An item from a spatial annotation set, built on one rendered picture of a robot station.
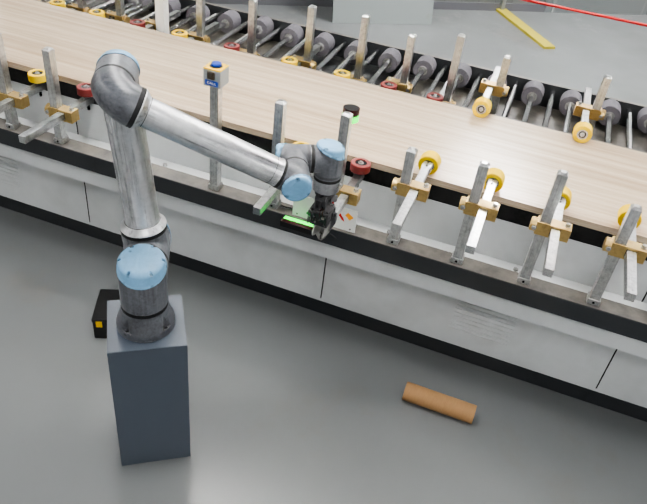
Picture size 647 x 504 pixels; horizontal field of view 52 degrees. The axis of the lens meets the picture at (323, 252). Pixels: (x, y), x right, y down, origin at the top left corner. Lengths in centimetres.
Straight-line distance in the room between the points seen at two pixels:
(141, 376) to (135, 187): 63
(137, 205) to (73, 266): 141
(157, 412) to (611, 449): 184
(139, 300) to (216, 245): 114
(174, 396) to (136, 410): 14
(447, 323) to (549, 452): 66
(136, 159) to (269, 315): 136
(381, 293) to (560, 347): 79
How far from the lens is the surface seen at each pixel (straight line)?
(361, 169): 260
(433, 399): 289
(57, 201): 369
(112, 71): 191
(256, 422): 279
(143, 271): 211
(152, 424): 252
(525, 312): 266
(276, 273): 317
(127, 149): 207
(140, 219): 220
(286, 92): 314
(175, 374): 233
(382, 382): 299
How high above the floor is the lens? 221
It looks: 38 degrees down
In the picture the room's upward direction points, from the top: 7 degrees clockwise
